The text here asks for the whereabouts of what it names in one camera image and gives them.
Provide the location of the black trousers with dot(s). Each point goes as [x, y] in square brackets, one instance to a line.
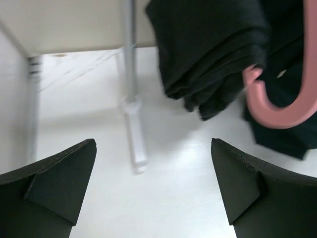
[282, 77]
[204, 46]

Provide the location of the left white rack foot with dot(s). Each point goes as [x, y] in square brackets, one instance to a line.
[136, 140]

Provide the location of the black trousers on hanger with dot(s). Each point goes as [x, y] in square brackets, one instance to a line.
[282, 77]

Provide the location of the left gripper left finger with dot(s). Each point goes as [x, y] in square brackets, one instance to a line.
[44, 199]

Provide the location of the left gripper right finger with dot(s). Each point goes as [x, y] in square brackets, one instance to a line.
[263, 200]

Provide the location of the left rack pole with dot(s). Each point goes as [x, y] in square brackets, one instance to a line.
[129, 44]

